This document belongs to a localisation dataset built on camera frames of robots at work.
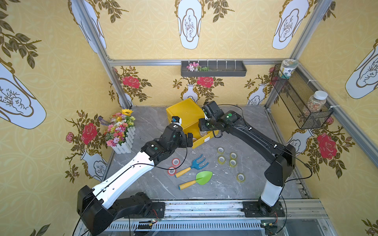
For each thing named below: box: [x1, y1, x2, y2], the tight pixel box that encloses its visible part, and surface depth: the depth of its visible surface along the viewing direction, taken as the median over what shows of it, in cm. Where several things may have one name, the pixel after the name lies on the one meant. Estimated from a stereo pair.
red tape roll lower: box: [167, 166, 177, 177], surface depth 89 cm
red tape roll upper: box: [171, 157, 181, 167], surface depth 92 cm
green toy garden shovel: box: [178, 170, 214, 191], surface depth 86 cm
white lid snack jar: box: [307, 90, 329, 114], surface depth 66 cm
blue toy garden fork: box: [175, 154, 209, 178], surface depth 91 cm
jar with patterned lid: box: [278, 58, 299, 80], surface depth 87 cm
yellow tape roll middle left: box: [217, 155, 227, 165], surface depth 92 cm
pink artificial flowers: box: [186, 61, 213, 72], surface depth 89 cm
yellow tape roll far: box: [217, 146, 225, 155], surface depth 97 cm
